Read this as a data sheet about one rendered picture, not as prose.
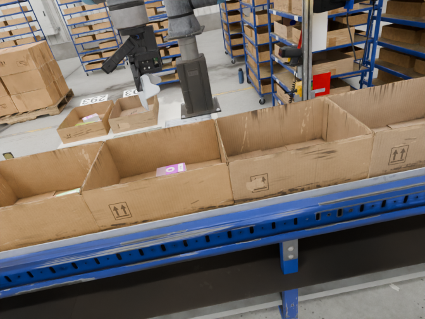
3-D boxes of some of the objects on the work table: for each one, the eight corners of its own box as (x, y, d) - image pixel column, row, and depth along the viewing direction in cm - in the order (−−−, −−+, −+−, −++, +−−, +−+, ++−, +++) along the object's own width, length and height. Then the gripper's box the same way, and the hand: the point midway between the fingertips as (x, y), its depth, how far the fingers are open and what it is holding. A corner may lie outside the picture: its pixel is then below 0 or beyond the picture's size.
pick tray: (117, 112, 208) (112, 99, 203) (107, 135, 176) (102, 120, 170) (79, 119, 208) (73, 107, 202) (62, 144, 175) (55, 130, 170)
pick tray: (159, 103, 209) (155, 90, 203) (157, 125, 176) (153, 110, 171) (121, 111, 208) (117, 98, 203) (112, 134, 176) (107, 119, 170)
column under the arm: (180, 104, 199) (169, 57, 182) (217, 97, 199) (209, 49, 182) (181, 119, 177) (167, 66, 160) (221, 111, 177) (213, 57, 160)
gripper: (149, 27, 66) (170, 109, 77) (153, 21, 80) (171, 90, 91) (113, 34, 66) (139, 115, 77) (124, 26, 80) (145, 95, 91)
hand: (146, 101), depth 84 cm, fingers open, 10 cm apart
